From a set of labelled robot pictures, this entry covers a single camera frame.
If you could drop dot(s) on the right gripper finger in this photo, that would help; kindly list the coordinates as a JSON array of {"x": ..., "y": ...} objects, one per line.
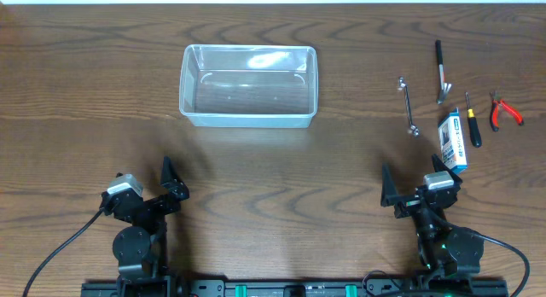
[
  {"x": 440, "y": 166},
  {"x": 389, "y": 192}
]

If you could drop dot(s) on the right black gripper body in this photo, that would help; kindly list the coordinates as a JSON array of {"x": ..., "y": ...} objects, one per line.
[{"x": 409, "y": 207}]

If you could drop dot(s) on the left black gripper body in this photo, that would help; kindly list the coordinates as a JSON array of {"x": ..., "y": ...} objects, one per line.
[{"x": 160, "y": 211}]

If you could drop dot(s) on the blue and white box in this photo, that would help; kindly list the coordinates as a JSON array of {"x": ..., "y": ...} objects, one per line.
[{"x": 451, "y": 139}]

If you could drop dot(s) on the silver double-ended wrench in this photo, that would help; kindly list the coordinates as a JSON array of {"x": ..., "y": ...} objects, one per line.
[{"x": 413, "y": 129}]

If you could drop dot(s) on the small black-handled hammer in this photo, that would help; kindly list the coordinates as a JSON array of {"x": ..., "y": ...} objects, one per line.
[{"x": 444, "y": 87}]

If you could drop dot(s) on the clear plastic container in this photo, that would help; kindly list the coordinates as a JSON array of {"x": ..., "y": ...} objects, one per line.
[{"x": 249, "y": 86}]

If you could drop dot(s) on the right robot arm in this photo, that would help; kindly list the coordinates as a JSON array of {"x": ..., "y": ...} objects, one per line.
[{"x": 450, "y": 255}]

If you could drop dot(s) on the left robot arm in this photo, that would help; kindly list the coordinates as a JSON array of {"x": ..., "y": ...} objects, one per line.
[{"x": 141, "y": 248}]

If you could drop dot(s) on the yellow black screwdriver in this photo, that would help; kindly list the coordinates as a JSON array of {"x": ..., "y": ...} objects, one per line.
[{"x": 473, "y": 127}]

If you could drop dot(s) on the black mounting rail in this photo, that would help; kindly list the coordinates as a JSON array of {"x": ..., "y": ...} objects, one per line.
[{"x": 374, "y": 286}]

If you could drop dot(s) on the red-handled pliers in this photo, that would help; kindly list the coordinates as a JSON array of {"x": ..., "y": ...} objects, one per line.
[{"x": 498, "y": 105}]

